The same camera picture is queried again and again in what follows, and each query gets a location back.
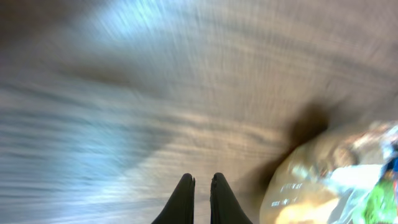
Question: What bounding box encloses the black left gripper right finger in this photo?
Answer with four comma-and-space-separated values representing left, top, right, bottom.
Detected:
210, 172, 252, 224

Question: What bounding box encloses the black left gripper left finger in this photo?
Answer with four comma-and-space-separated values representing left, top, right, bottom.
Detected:
152, 173, 195, 224

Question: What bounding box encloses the brown clear snack bag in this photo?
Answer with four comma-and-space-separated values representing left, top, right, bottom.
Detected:
259, 121, 397, 224

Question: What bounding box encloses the green Haribo gummy bag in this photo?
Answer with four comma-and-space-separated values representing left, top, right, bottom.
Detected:
363, 179, 397, 224

